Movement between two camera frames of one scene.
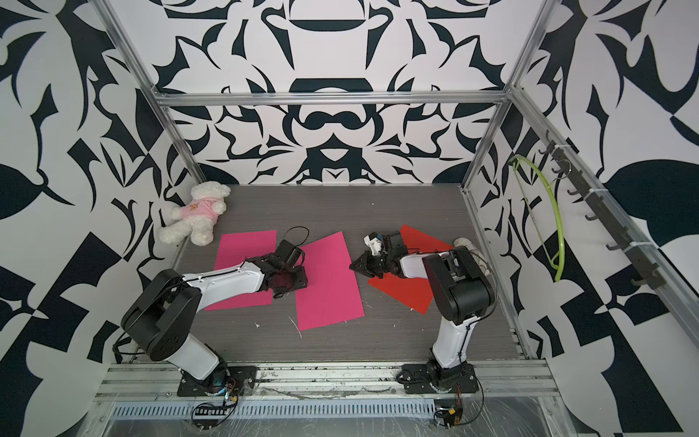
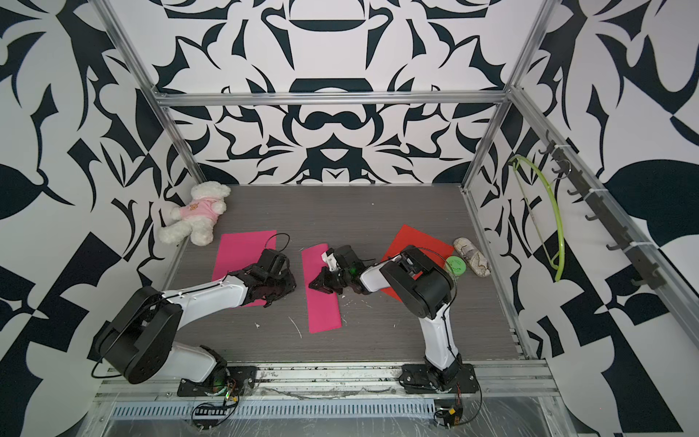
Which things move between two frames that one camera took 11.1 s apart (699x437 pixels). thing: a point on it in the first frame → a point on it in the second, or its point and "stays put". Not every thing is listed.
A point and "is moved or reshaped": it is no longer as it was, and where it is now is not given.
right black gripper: x=365 y=259 → x=322 y=282
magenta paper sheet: x=235 y=248 stays put
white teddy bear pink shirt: x=197 y=218 stays put
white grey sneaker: x=460 y=241 stays put
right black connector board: x=449 y=418 stays put
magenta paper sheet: x=332 y=293 is moved or reshaped
